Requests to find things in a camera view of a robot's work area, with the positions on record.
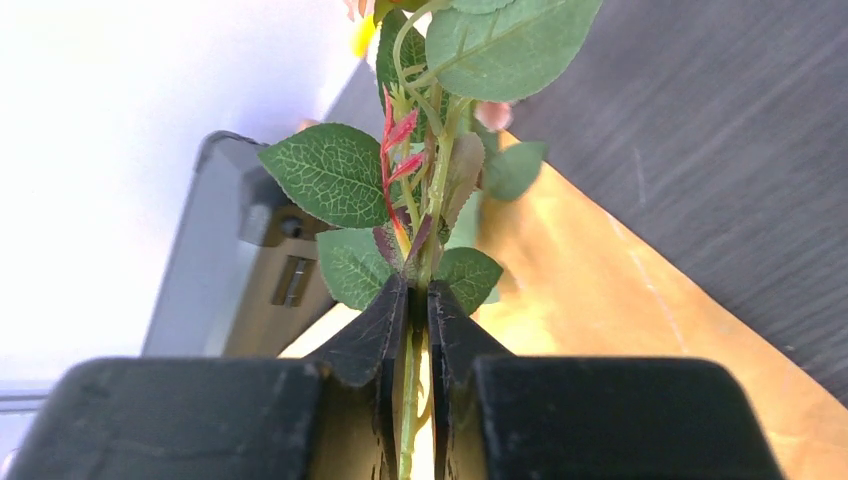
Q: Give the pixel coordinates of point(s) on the dark grey hard case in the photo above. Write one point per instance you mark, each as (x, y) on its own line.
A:
(242, 279)

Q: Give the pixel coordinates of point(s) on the orange flower bouquet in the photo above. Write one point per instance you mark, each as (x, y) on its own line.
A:
(578, 282)

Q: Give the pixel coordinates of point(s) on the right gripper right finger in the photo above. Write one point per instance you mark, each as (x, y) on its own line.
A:
(498, 415)

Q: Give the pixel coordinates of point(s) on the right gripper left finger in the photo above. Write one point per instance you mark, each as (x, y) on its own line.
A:
(330, 415)

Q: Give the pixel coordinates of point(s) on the large peach rose stem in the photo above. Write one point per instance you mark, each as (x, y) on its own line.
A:
(393, 203)

